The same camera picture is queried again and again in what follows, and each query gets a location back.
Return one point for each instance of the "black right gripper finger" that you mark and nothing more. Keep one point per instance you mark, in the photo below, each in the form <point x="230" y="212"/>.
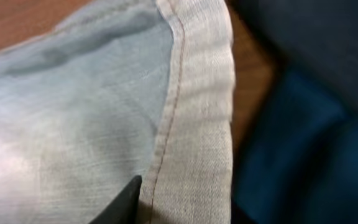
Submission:
<point x="123" y="209"/>

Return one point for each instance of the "light blue denim shorts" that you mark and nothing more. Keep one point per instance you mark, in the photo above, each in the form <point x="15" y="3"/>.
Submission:
<point x="119" y="89"/>

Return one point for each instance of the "dark blue garment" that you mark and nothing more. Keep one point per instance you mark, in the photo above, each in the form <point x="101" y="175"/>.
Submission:
<point x="299" y="162"/>

